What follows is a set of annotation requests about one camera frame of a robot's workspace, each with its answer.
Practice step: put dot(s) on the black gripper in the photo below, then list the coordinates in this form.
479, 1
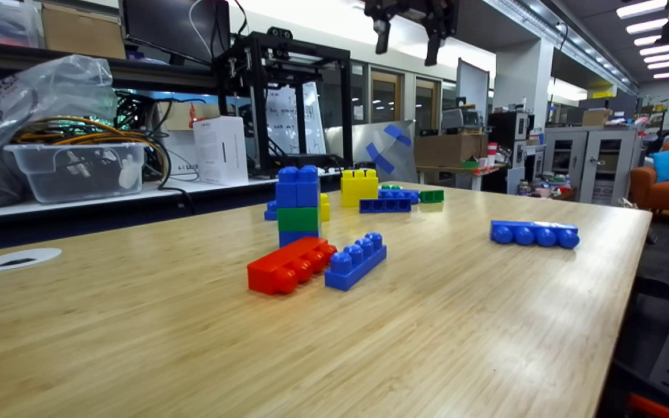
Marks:
407, 8

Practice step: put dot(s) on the tall blue stack block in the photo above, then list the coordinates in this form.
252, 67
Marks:
298, 190

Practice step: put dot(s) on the green stack block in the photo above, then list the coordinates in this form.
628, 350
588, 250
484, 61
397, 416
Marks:
298, 222

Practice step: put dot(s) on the low blue stack block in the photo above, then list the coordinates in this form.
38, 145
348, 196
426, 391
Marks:
295, 239

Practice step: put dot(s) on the large yellow block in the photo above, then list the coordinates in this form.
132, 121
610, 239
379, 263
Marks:
359, 186

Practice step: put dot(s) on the wide blue block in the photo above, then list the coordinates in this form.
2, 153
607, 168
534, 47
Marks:
405, 196

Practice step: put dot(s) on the blue long block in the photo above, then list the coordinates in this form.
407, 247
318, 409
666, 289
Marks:
354, 263
536, 236
383, 207

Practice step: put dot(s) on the small yellow block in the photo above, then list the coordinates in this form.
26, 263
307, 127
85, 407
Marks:
326, 210

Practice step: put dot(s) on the red long block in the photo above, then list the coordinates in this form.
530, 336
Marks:
288, 269

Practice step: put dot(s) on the white panel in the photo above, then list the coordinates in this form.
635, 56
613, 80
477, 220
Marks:
474, 94

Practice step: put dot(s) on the brown cardboard box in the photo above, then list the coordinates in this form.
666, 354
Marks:
82, 32
452, 149

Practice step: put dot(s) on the clear sheet with blue tape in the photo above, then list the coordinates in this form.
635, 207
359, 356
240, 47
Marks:
384, 154

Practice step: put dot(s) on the white box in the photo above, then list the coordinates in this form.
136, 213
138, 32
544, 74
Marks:
222, 153

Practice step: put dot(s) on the grey glass-door cabinet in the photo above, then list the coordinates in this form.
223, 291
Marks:
592, 167

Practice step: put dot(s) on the black monitor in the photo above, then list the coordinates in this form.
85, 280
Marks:
174, 26

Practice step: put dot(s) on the ceiling light strip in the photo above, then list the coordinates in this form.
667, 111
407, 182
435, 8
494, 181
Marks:
649, 25
643, 8
649, 38

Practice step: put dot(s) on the orange sofa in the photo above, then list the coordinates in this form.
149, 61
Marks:
667, 199

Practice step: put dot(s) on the clear plastic bin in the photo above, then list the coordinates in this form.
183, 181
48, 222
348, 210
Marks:
70, 175

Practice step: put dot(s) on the clear plastic bag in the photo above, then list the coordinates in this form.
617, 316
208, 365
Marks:
48, 89

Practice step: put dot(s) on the grey wrapped box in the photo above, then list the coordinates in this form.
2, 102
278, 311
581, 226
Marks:
2, 25

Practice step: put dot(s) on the white table grommet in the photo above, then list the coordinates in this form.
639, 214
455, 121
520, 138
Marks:
45, 254

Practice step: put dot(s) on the black 3D printer frame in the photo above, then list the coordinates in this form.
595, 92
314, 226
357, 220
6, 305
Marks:
259, 118

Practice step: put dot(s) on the black wall shelf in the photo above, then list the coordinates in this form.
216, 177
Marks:
157, 74

